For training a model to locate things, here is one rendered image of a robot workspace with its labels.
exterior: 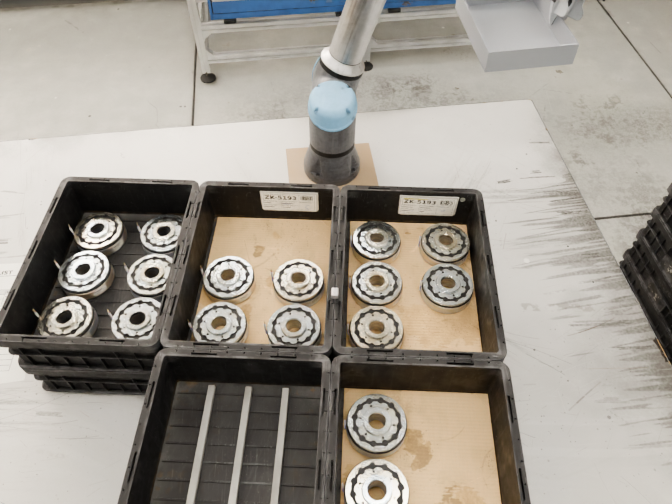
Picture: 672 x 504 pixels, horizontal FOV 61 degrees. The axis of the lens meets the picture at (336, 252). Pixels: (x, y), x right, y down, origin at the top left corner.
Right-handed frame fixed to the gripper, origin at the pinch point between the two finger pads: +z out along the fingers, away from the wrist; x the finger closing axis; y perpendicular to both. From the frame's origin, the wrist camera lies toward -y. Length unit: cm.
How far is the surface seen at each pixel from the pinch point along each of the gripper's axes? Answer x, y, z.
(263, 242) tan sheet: -64, 34, 46
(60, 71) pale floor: -130, -168, 153
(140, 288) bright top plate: -89, 43, 51
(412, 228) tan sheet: -32, 36, 36
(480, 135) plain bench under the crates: 3.4, -4.8, 39.1
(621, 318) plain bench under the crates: 13, 60, 36
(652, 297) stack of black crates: 67, 34, 65
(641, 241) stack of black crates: 65, 18, 56
